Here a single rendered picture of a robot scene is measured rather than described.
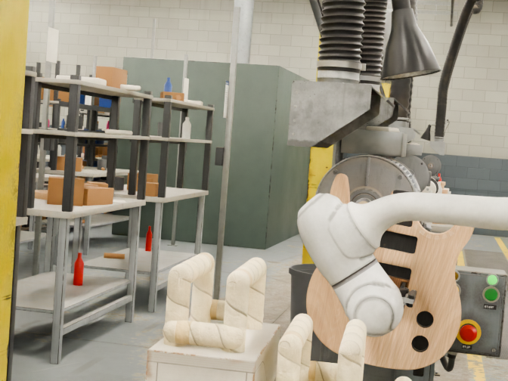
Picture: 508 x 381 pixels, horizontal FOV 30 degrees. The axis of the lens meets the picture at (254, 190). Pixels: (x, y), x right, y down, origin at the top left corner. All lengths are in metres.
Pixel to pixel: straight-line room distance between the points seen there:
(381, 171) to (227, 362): 1.14
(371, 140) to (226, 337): 1.17
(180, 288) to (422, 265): 0.96
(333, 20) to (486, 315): 0.78
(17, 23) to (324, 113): 0.83
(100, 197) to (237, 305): 4.95
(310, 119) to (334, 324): 0.48
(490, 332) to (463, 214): 0.62
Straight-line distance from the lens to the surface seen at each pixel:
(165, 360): 1.29
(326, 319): 2.19
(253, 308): 1.46
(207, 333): 1.30
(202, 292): 1.47
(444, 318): 2.18
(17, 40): 2.43
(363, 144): 2.38
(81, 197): 6.04
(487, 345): 2.35
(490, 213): 1.77
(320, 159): 9.55
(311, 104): 2.06
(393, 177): 2.32
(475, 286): 2.32
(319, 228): 1.79
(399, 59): 2.13
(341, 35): 2.22
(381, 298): 1.76
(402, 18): 2.17
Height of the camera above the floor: 1.39
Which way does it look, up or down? 3 degrees down
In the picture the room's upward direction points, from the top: 4 degrees clockwise
